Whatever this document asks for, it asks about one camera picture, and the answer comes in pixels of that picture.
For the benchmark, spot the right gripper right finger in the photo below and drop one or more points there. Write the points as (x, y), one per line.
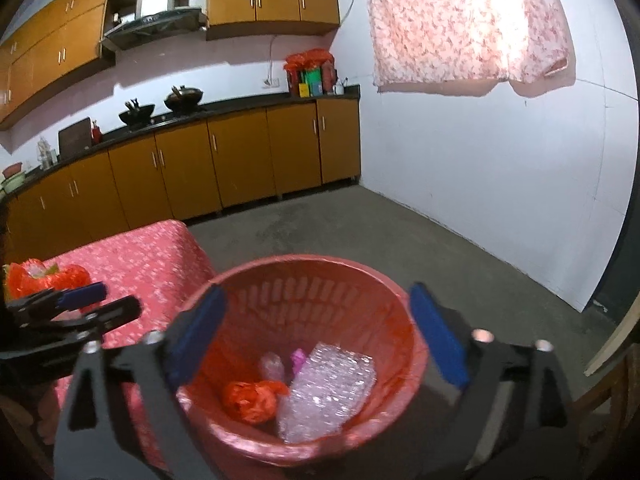
(537, 438)

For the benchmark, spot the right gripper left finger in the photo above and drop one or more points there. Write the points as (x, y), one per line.
(96, 438)

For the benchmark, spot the orange plastic bag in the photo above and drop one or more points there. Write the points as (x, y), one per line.
(253, 402)

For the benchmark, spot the clear bubble wrap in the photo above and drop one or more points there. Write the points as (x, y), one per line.
(329, 390)

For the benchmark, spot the purple plastic bag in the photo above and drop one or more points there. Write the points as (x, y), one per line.
(298, 359)

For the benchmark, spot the clear plastic bag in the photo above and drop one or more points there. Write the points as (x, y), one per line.
(272, 368)

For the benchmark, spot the lower wooden kitchen cabinets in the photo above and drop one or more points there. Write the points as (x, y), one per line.
(232, 155)

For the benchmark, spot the wooden chair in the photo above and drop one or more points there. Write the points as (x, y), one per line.
(608, 423)

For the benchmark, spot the red floral tablecloth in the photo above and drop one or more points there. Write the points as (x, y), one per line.
(162, 265)

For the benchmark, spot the stacked basins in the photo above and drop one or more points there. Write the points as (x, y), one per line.
(13, 177)

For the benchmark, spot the glass jar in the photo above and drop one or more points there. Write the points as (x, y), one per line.
(45, 157)

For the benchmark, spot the dark cutting board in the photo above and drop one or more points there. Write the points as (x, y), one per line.
(75, 139)

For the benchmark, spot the small red bottle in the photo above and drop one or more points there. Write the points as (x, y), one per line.
(96, 134)

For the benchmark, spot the black wok left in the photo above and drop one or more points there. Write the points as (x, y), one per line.
(136, 115)

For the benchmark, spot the red plastic laundry basket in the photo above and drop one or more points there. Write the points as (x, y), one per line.
(294, 302)

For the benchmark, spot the black wok with lid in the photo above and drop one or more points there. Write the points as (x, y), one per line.
(183, 100)

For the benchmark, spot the range hood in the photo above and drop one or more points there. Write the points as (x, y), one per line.
(133, 23)

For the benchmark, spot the red bag on containers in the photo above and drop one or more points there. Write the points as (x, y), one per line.
(310, 73)

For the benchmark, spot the white cup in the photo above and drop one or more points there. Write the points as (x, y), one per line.
(338, 88)

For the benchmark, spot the pink floral curtain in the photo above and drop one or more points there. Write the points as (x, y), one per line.
(443, 41)

